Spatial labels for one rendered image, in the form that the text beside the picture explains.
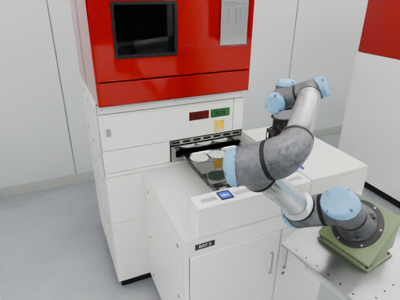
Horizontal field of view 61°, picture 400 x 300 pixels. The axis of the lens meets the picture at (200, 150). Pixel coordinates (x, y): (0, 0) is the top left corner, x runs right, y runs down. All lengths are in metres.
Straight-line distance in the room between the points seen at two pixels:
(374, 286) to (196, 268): 0.67
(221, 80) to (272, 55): 2.09
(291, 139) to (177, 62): 0.93
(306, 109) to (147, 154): 1.03
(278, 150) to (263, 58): 2.96
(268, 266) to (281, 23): 2.73
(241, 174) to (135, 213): 1.18
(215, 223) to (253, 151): 0.56
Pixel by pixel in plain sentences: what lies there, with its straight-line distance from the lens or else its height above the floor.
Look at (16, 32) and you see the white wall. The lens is 3.13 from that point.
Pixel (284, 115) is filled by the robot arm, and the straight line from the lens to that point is 1.40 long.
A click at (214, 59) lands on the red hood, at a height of 1.41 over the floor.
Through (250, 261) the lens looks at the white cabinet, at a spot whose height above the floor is 0.60.
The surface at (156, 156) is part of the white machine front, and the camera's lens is 1.89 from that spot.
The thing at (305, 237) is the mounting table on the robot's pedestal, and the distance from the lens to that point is 1.50.
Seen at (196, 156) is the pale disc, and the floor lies 0.90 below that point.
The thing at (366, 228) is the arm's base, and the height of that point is 0.97.
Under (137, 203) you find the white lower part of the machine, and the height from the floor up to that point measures 0.62.
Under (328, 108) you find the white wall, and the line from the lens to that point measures 4.63.
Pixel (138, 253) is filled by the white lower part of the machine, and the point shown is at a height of 0.26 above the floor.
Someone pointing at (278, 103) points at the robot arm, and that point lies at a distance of 1.26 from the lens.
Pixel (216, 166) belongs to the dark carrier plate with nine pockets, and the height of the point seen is 0.90.
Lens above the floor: 1.74
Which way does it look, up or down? 25 degrees down
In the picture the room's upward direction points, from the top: 1 degrees clockwise
